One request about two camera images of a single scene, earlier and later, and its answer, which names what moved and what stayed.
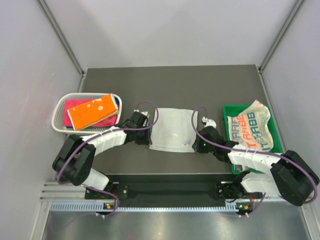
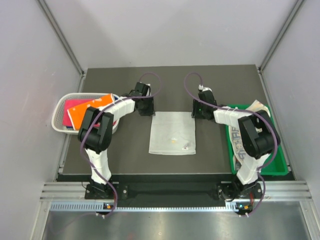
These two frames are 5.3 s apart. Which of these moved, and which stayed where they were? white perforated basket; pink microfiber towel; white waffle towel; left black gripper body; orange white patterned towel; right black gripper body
Moved: right black gripper body; left black gripper body; white waffle towel
Stayed: orange white patterned towel; white perforated basket; pink microfiber towel
